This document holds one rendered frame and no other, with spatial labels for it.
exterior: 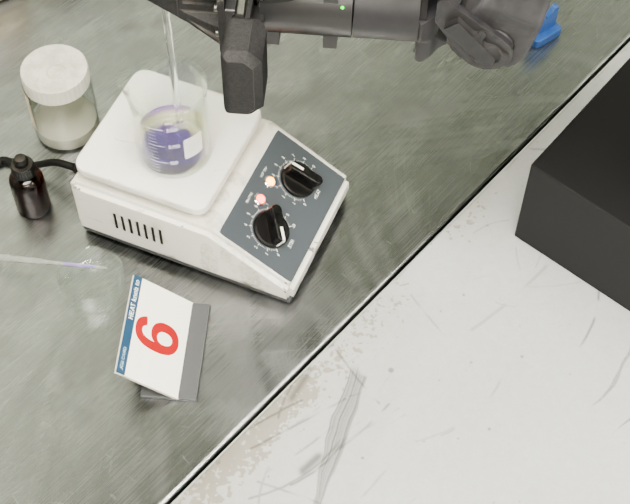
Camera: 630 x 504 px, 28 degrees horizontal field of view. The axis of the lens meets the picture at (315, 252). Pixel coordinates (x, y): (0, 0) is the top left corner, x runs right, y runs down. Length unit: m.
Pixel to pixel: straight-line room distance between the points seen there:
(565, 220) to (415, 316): 0.15
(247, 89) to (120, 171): 0.22
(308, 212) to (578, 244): 0.22
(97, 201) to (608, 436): 0.45
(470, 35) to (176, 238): 0.32
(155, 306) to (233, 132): 0.16
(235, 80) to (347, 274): 0.28
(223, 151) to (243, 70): 0.21
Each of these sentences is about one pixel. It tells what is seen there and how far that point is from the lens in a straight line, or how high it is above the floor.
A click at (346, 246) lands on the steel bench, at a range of 1.08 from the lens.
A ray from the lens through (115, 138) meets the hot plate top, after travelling 1.05.
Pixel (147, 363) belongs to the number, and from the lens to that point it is 1.00.
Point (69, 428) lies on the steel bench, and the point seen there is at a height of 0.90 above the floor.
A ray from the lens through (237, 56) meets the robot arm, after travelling 0.82.
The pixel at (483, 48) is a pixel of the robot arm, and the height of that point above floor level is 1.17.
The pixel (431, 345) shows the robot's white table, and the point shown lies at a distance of 1.03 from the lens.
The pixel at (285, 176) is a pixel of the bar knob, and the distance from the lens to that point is 1.05.
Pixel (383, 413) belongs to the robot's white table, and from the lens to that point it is 1.00.
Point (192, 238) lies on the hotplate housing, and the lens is 1.02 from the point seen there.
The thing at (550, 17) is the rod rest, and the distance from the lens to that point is 1.24.
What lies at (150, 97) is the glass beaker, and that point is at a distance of 1.02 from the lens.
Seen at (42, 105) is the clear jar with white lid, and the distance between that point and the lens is 1.12.
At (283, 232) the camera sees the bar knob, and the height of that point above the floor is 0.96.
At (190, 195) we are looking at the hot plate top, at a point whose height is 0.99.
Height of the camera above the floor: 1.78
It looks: 55 degrees down
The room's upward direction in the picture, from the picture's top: 1 degrees clockwise
